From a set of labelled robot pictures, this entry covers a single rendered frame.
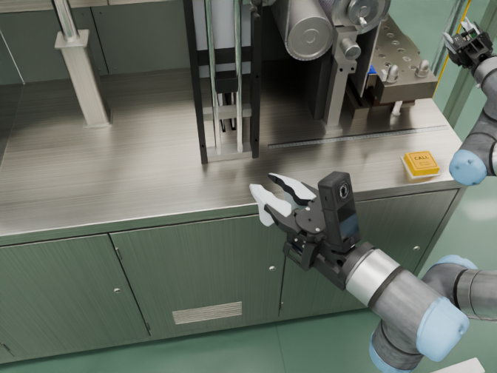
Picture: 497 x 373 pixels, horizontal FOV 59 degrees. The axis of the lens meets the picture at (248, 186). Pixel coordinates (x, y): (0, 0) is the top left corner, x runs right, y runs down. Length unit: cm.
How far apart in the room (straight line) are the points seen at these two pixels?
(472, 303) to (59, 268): 105
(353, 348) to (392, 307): 133
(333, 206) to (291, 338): 135
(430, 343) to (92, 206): 85
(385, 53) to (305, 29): 36
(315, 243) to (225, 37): 55
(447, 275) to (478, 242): 164
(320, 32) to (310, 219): 64
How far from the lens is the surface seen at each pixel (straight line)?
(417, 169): 126
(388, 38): 154
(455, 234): 239
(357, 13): 118
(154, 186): 119
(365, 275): 63
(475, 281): 74
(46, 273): 141
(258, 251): 136
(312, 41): 121
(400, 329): 64
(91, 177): 126
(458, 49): 122
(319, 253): 69
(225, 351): 190
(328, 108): 130
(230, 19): 102
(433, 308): 63
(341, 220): 63
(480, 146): 107
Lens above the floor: 178
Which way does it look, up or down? 49 degrees down
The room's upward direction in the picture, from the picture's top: straight up
